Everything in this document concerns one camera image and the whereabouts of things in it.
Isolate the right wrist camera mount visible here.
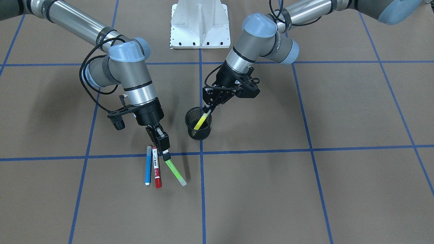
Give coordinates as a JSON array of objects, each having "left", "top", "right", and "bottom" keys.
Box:
[{"left": 107, "top": 105, "right": 135, "bottom": 131}]

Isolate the red whiteboard marker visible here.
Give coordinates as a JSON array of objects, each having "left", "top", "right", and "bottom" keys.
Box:
[{"left": 152, "top": 146, "right": 162, "bottom": 189}]

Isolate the black mesh pen cup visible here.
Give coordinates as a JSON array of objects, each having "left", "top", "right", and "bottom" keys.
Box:
[{"left": 184, "top": 106, "right": 212, "bottom": 140}]

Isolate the green highlighter pen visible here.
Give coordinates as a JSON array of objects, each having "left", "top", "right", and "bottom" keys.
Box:
[{"left": 165, "top": 159, "right": 186, "bottom": 187}]

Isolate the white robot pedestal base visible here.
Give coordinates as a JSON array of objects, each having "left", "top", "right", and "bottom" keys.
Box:
[{"left": 170, "top": 0, "right": 231, "bottom": 49}]

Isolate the yellow highlighter pen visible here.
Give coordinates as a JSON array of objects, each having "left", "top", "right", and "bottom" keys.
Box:
[{"left": 193, "top": 110, "right": 211, "bottom": 131}]

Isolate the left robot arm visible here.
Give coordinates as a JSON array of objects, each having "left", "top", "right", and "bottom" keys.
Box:
[{"left": 202, "top": 0, "right": 421, "bottom": 115}]

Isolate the blue highlighter pen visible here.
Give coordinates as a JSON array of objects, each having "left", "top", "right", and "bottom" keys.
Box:
[{"left": 144, "top": 146, "right": 152, "bottom": 186}]

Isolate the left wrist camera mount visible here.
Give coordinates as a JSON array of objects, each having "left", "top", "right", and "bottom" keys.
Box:
[{"left": 235, "top": 76, "right": 260, "bottom": 98}]

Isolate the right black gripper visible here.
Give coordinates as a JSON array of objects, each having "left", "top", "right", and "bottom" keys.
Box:
[{"left": 134, "top": 98, "right": 171, "bottom": 161}]

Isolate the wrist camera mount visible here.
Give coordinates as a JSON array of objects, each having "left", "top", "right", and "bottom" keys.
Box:
[
  {"left": 235, "top": 76, "right": 260, "bottom": 98},
  {"left": 107, "top": 105, "right": 135, "bottom": 131}
]

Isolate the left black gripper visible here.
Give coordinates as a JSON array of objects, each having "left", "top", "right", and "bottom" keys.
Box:
[{"left": 202, "top": 63, "right": 244, "bottom": 113}]

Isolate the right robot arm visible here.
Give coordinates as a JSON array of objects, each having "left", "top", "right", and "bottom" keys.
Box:
[{"left": 1, "top": 0, "right": 171, "bottom": 161}]

